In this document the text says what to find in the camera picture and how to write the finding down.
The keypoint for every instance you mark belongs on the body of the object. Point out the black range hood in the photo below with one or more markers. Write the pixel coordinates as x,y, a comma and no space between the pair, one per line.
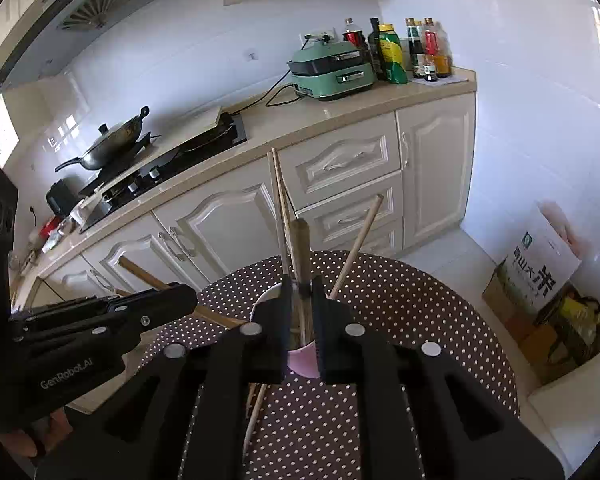
64,30

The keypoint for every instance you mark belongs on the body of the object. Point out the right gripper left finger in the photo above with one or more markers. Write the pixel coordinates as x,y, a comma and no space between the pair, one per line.
183,415

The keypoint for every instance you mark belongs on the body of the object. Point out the green yellow oil bottle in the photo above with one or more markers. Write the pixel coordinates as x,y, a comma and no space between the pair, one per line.
391,49

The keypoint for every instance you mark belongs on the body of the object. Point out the wooden chopstick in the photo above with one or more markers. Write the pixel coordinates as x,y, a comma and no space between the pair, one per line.
301,262
181,293
357,245
281,213
253,417

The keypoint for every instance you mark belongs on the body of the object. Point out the dark olive oil bottle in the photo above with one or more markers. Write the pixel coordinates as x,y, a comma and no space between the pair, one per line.
373,40

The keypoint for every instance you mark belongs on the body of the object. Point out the white rice bag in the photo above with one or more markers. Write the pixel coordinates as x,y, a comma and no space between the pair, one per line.
544,258

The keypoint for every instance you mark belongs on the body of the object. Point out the steel wok with lid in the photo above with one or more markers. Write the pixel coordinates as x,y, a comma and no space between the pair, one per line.
111,143

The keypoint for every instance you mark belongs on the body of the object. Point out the wall power socket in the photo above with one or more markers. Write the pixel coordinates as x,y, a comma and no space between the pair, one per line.
318,36

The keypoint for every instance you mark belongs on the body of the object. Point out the cream lower cabinets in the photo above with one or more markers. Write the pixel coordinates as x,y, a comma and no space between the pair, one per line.
409,150

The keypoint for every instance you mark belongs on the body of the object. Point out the black kettle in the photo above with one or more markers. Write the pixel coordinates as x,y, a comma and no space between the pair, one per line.
61,199

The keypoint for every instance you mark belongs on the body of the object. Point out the black yellow bag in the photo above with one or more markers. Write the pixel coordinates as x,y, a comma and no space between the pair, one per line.
575,321

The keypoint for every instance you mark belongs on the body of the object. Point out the red cap cola bottle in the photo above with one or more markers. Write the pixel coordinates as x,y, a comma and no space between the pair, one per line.
354,34

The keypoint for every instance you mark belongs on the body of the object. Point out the red container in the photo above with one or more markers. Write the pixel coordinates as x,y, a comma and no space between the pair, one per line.
50,225

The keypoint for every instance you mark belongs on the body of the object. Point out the polka dot round tablecloth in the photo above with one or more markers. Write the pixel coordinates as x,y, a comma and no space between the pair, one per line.
307,430

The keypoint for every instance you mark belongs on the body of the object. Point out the dark soy sauce bottle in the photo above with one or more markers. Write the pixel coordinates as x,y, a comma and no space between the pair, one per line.
416,49

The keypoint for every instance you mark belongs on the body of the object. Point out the green electric grill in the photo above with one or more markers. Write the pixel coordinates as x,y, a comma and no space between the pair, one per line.
330,71

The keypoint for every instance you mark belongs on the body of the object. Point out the beige cutting board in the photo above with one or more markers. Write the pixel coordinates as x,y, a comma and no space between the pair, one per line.
192,127

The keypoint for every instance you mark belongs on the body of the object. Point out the red label sauce bottle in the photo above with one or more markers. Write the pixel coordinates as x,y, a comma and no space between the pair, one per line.
434,49

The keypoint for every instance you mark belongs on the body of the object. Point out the cardboard box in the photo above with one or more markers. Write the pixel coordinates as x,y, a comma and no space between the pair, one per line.
539,342

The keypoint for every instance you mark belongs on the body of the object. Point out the black gas stove top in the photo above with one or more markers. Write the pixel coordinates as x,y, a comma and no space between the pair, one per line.
229,132

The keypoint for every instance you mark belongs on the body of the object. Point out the pink cup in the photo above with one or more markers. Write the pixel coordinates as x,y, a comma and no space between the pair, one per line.
302,361

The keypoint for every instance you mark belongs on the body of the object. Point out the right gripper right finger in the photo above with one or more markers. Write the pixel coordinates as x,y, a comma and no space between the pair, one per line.
421,416

